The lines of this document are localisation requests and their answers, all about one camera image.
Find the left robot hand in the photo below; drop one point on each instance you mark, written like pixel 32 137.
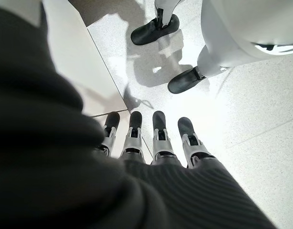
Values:
pixel 65 179

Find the left white robot leg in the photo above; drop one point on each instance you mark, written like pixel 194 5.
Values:
pixel 232 28

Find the white robot leg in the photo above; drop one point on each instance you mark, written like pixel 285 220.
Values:
pixel 168 9
pixel 232 28

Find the left black robot foot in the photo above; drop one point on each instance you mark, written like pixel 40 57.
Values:
pixel 182 82

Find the white cabinet door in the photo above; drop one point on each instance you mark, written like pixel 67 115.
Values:
pixel 77 59

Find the black robot foot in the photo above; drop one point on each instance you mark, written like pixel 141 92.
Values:
pixel 182 82
pixel 151 32

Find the right white robot leg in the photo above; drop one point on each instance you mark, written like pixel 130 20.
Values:
pixel 168 9

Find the right black robot foot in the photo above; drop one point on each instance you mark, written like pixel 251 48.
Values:
pixel 151 32

